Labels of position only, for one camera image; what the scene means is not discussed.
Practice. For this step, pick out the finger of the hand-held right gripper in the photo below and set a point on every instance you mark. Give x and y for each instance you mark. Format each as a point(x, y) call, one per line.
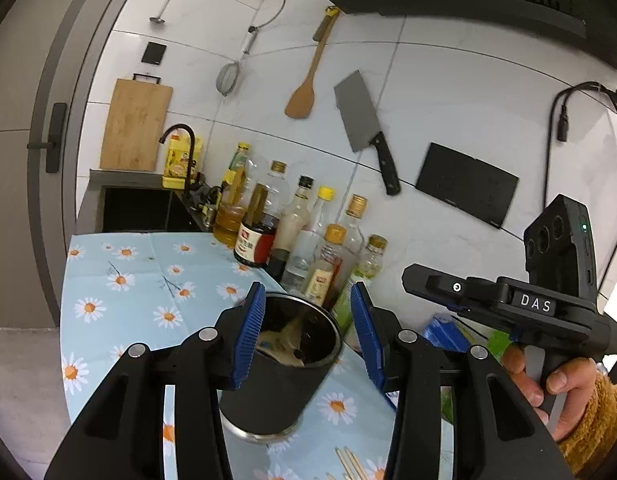
point(438, 285)

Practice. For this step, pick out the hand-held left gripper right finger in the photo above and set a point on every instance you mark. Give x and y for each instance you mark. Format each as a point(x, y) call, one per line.
point(363, 330)

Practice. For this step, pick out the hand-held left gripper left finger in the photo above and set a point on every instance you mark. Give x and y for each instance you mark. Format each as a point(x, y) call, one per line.
point(248, 335)

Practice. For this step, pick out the black utensil cup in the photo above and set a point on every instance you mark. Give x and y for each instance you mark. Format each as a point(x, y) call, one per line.
point(283, 395)

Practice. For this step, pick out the bundle of wooden chopsticks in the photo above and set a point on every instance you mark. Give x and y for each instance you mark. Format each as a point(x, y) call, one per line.
point(346, 465)

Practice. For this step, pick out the person's right forearm yellow sleeve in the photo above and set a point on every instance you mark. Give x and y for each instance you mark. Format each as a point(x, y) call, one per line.
point(603, 425)

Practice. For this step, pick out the person's right hand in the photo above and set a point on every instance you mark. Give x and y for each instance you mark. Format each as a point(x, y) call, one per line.
point(568, 385)

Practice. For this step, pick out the pale spoon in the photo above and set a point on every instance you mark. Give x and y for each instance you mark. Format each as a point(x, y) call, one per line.
point(286, 332)

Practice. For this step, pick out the blue packet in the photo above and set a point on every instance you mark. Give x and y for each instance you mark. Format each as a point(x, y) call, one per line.
point(443, 335)

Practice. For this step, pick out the cluster of condiment bottles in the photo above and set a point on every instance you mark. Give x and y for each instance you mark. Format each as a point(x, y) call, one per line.
point(258, 245)

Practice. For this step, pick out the black rectangular board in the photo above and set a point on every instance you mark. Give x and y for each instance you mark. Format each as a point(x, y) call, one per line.
point(463, 182)

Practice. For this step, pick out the daisy print tablecloth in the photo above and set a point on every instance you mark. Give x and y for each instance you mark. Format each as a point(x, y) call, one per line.
point(128, 310)

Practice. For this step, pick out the dark kitchen sink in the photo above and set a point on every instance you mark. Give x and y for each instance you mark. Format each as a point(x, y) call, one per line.
point(133, 207)

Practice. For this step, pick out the black faucet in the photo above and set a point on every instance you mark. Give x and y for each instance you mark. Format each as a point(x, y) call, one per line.
point(192, 160)

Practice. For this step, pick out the yellow oil jug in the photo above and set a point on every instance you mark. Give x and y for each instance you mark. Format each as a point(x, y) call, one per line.
point(176, 160)

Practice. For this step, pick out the wooden spatula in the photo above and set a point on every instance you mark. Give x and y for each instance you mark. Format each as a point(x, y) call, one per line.
point(301, 102)

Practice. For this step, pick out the wooden cutting board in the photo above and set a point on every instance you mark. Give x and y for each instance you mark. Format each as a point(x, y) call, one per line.
point(136, 125)

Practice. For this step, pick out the metal mesh strainer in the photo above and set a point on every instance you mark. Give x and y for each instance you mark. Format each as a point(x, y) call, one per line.
point(228, 79)

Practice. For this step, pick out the grey door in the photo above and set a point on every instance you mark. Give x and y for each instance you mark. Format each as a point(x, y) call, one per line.
point(18, 185)

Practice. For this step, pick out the black square wall plate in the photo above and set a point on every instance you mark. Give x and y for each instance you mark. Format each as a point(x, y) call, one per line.
point(153, 54)

